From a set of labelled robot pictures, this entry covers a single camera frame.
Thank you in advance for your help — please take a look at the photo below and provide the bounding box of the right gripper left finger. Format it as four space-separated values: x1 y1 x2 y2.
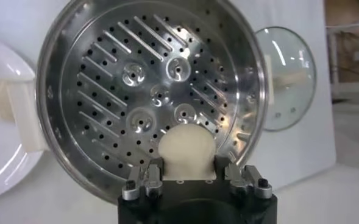
121 157 165 201

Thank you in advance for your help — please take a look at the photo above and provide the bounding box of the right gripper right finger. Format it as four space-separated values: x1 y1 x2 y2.
214 155 273 200

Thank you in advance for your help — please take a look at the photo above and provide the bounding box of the white steamed baozi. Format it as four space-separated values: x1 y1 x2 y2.
157 123 217 181

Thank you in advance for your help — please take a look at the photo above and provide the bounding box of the round glass pot lid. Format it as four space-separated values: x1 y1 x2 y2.
254 26 318 132

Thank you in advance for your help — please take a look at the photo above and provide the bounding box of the steel steamer basket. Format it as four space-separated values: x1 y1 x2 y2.
7 0 268 205

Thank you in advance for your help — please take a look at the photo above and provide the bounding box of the white round plate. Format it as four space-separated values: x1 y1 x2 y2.
0 33 44 201

